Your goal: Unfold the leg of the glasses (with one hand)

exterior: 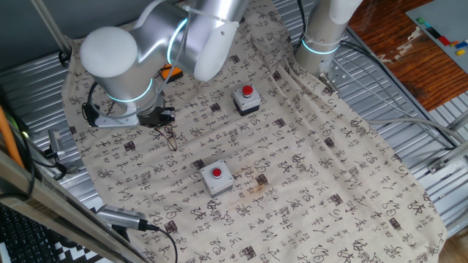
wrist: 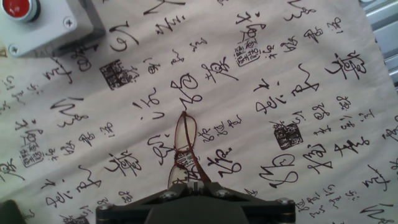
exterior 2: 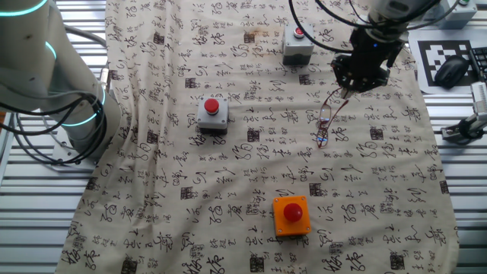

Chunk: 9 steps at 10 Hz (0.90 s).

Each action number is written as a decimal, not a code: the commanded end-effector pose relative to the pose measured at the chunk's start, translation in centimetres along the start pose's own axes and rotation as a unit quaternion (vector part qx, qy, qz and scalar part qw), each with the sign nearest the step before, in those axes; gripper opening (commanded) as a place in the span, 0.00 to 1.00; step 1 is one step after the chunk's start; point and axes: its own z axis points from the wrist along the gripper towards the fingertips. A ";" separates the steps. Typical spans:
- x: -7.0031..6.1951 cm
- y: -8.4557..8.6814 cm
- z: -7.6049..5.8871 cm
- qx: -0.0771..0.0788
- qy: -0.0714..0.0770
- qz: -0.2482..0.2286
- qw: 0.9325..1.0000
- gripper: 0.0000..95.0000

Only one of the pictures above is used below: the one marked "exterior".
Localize small silver camera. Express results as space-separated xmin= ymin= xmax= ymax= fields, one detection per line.
xmin=48 ymin=129 xmax=67 ymax=159

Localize grey board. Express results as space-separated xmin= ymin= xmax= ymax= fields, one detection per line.
xmin=404 ymin=0 xmax=468 ymax=74

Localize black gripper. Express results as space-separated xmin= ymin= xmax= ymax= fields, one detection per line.
xmin=137 ymin=105 xmax=176 ymax=129

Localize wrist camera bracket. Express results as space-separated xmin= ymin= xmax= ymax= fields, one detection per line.
xmin=83 ymin=104 xmax=142 ymax=129

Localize dark red framed glasses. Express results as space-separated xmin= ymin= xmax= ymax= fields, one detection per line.
xmin=153 ymin=126 xmax=179 ymax=152

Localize thin metal pole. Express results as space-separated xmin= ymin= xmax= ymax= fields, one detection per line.
xmin=31 ymin=0 xmax=73 ymax=69

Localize grey box large red button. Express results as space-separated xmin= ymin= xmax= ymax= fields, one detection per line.
xmin=233 ymin=84 xmax=262 ymax=117

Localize black white marker sheet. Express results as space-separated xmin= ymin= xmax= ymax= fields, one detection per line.
xmin=0 ymin=239 xmax=114 ymax=263

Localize grey box small red button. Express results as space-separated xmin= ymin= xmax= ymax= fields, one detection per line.
xmin=200 ymin=159 xmax=235 ymax=199

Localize grey cable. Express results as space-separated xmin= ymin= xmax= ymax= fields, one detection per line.
xmin=361 ymin=115 xmax=468 ymax=144

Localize aluminium profile bracket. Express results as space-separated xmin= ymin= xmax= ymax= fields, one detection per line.
xmin=426 ymin=109 xmax=468 ymax=175

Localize metal base plate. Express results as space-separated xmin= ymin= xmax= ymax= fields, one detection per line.
xmin=318 ymin=58 xmax=352 ymax=96

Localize black keyboard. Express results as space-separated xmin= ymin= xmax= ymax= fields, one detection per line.
xmin=0 ymin=203 xmax=61 ymax=263

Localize camera mount clamp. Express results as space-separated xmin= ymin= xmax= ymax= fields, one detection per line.
xmin=43 ymin=148 xmax=80 ymax=180

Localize beige calligraphy print cloth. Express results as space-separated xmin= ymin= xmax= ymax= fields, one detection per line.
xmin=61 ymin=0 xmax=449 ymax=263

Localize long silver camera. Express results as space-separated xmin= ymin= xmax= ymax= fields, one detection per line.
xmin=95 ymin=204 xmax=161 ymax=232

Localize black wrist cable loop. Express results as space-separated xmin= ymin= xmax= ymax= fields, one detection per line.
xmin=84 ymin=21 xmax=193 ymax=121

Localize aluminium frame beam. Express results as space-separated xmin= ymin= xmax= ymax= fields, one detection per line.
xmin=0 ymin=149 xmax=151 ymax=263

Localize orange box red button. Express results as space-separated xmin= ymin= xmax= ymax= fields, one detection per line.
xmin=159 ymin=64 xmax=184 ymax=82

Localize orange tube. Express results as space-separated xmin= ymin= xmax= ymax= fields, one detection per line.
xmin=0 ymin=105 xmax=26 ymax=169

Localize black camera cable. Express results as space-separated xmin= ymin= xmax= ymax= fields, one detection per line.
xmin=146 ymin=223 xmax=179 ymax=263

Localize black base cable bundle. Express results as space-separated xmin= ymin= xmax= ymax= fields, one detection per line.
xmin=296 ymin=0 xmax=307 ymax=37

